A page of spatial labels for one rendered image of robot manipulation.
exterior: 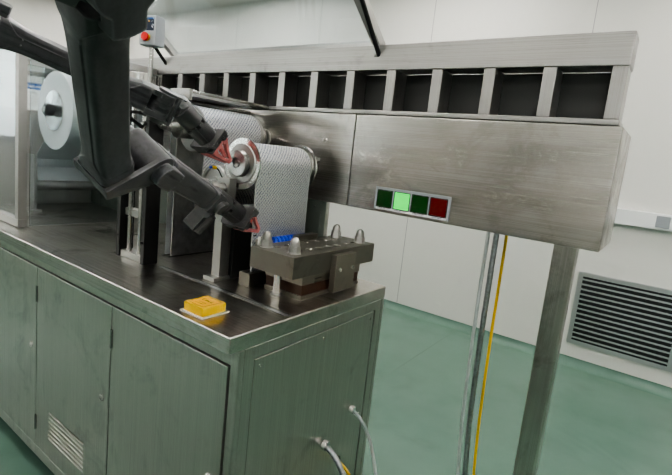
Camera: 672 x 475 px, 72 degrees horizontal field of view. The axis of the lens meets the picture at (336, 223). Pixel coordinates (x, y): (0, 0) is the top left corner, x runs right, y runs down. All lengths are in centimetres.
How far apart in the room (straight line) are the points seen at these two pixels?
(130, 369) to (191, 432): 28
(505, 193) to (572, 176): 16
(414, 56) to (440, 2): 274
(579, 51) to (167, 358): 126
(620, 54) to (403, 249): 304
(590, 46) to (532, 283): 262
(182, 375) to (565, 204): 103
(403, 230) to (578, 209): 290
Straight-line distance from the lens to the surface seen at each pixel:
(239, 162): 136
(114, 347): 150
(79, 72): 61
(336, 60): 162
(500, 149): 132
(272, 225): 141
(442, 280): 397
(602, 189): 127
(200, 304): 115
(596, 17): 380
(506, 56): 136
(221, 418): 117
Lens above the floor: 131
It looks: 9 degrees down
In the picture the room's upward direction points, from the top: 6 degrees clockwise
